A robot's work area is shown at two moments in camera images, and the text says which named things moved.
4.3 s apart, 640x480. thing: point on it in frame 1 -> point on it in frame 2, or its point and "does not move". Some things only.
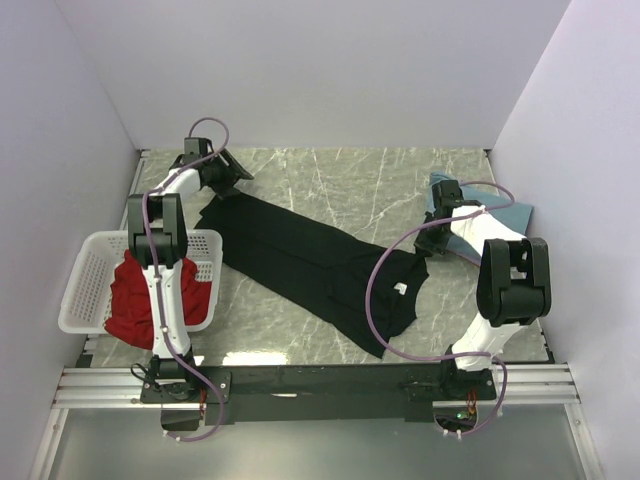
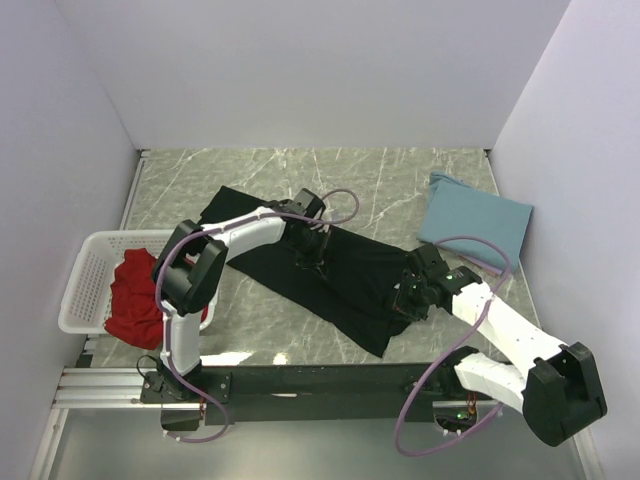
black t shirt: (353, 287) does not move
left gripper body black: (222, 178) -> (310, 247)
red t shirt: (131, 311) does not move
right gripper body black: (432, 239) -> (411, 299)
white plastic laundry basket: (86, 296) does not move
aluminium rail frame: (539, 385) does not move
